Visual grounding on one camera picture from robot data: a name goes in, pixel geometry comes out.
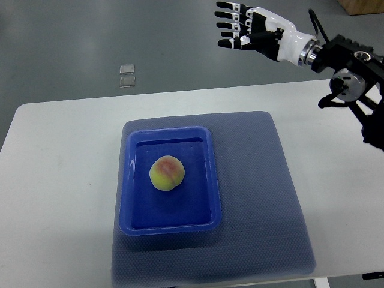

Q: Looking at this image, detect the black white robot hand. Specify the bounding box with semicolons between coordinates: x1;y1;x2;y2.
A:
215;1;318;67

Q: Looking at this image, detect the yellow-green peach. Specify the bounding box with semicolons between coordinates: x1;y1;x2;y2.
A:
149;155;185;191

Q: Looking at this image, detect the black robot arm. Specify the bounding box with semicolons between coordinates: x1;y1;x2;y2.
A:
299;9;383;150

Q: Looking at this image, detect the upper metal floor plate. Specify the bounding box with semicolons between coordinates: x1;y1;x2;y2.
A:
119;64;135;75

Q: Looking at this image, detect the wooden box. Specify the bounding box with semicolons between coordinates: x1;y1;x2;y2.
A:
338;0;383;16

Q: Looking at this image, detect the blue plastic tray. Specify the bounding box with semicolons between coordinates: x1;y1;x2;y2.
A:
119;126;222;236

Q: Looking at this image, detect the grey-blue mesh mat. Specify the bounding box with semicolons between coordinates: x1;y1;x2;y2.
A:
112;112;316;287

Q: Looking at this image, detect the white table leg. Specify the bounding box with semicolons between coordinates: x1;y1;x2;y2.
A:
313;278;330;288

